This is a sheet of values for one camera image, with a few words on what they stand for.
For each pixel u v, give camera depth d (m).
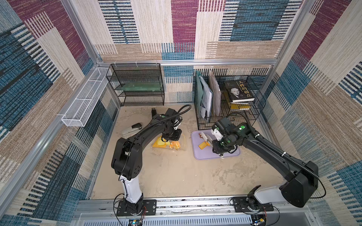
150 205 0.74
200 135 0.91
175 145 0.87
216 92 0.92
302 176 0.40
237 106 0.89
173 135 0.79
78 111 0.91
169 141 0.90
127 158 0.51
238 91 0.97
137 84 1.06
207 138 0.85
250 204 0.66
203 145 0.96
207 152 0.91
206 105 0.95
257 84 1.11
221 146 0.67
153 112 1.11
